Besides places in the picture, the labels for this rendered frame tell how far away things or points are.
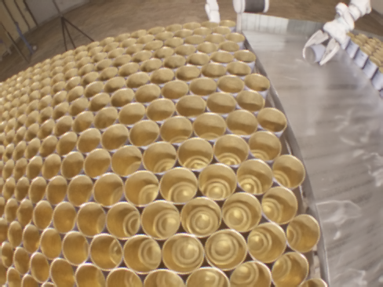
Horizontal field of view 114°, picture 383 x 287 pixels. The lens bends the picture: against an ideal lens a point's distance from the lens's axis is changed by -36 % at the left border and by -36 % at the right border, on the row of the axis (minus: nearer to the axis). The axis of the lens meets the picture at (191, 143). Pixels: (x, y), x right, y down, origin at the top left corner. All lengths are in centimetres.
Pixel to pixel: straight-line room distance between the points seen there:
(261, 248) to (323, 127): 37
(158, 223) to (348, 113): 64
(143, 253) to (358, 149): 62
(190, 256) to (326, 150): 42
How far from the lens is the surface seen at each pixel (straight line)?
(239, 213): 41
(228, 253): 40
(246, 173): 43
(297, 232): 44
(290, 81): 67
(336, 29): 84
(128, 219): 43
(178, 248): 40
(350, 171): 57
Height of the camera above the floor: 149
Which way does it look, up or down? 59 degrees down
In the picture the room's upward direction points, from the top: 13 degrees counter-clockwise
